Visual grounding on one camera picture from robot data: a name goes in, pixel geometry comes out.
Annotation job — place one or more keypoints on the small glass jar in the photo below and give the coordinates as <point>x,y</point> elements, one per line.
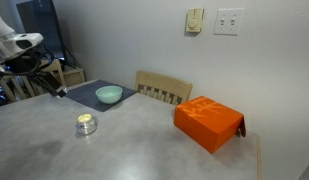
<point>86,128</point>

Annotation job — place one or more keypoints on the black monitor screen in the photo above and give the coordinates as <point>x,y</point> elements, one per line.
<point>40,16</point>

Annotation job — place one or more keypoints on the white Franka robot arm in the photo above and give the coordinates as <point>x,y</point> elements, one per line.
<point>14,41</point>

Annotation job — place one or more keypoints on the orange cardboard box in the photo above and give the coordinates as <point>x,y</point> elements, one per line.
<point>207,123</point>

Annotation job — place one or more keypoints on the mint green bowl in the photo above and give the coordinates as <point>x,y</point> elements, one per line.
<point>109,95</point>

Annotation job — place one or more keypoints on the dark blue cloth placemat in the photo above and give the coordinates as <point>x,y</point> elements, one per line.
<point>84,96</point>

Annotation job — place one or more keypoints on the small wooden cabinet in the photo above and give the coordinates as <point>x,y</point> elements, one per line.
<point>74,77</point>

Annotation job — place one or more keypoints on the beige wall thermostat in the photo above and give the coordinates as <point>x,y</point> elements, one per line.
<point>194,20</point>

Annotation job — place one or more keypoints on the white double switch plate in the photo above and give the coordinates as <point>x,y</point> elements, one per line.
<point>228,21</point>

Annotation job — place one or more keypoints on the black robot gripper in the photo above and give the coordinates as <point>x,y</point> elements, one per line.
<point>25,65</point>

